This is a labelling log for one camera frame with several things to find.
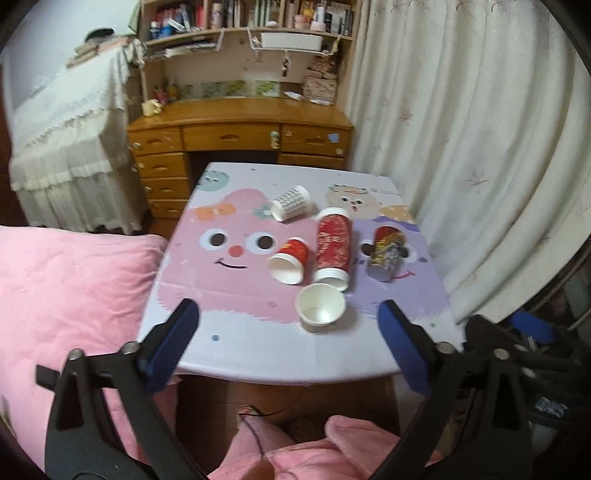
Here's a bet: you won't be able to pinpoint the white hanging basket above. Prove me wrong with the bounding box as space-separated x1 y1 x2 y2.
260 31 325 52

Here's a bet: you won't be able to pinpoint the row of shelf books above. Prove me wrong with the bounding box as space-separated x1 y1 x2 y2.
194 0 357 37

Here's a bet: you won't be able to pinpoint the stack of books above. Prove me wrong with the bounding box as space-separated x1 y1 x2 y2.
67 36 136 69

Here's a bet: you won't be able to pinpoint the pink blanket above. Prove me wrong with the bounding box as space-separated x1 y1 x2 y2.
0 225 180 464

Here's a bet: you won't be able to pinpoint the white flowered curtain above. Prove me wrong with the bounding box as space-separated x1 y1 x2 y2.
344 0 591 325

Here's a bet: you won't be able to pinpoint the thin black cable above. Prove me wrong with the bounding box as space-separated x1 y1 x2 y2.
237 384 306 472

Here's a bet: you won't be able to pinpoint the tall red patterned cup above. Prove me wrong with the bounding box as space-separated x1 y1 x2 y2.
314 207 354 292

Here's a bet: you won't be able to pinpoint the white dotted pattern cup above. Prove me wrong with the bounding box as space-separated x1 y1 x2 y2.
269 185 312 223

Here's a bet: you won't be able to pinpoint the small red cup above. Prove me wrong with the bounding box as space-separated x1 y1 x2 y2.
267 237 310 284

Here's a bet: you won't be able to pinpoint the pile of papers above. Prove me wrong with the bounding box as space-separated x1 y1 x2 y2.
144 41 219 60

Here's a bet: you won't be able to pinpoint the red gold black printed cup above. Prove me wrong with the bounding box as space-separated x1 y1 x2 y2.
367 225 406 282

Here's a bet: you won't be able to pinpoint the wooden desk with drawers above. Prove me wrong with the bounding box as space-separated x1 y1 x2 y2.
127 96 355 237

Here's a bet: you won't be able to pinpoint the cartoon printed table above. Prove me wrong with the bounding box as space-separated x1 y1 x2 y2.
137 161 465 385

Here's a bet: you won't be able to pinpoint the decorated wooden box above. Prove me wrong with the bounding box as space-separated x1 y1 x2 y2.
302 76 339 105

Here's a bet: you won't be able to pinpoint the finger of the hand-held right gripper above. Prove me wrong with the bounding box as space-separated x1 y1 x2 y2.
464 315 525 358
512 312 557 346

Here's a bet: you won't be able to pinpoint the person's pink trouser legs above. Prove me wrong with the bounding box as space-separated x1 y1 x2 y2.
208 406 446 480

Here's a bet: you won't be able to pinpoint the wooden bookshelf hutch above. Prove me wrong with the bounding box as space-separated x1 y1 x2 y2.
139 0 363 101

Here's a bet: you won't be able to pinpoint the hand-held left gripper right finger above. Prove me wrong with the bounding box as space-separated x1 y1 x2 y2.
369 299 530 480

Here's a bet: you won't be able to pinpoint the green picture strip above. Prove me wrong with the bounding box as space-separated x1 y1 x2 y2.
177 80 281 100

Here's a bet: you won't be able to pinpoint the white lace covered furniture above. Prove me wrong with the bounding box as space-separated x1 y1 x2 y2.
9 39 151 234

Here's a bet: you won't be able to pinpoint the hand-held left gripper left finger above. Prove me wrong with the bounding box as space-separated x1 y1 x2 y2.
36 298 208 480

